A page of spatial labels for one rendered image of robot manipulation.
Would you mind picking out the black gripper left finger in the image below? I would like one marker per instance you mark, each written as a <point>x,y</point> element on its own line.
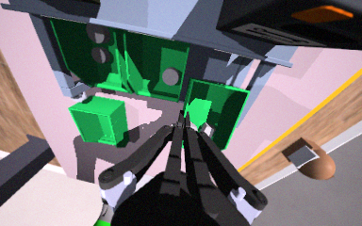
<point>119,182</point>

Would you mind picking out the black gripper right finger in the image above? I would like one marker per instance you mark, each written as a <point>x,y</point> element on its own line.
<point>246,197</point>

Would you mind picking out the grey metal shelf rack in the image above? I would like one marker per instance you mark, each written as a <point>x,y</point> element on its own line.
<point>214,55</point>

